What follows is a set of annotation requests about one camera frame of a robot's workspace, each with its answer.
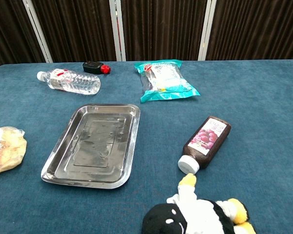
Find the dark grape juice bottle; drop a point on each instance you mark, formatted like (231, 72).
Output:
(207, 143)

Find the dark brown pleated screen panel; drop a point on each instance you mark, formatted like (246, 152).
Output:
(162, 29)
(256, 29)
(75, 29)
(9, 31)

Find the small black bottle red cap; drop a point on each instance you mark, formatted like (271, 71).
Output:
(92, 67)

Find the black white plush toy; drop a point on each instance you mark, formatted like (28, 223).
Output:
(200, 214)

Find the white folding screen frame post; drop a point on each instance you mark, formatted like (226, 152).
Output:
(206, 29)
(117, 30)
(37, 30)

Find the stainless steel rectangular tray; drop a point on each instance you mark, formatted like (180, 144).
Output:
(97, 143)

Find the clear plastic water bottle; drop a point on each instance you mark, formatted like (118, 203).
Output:
(73, 81)

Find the bread in clear plastic wrap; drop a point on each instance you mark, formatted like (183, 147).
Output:
(7, 148)

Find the teal snack package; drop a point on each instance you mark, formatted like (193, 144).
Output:
(164, 80)

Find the blue table cloth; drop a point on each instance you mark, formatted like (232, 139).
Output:
(246, 109)

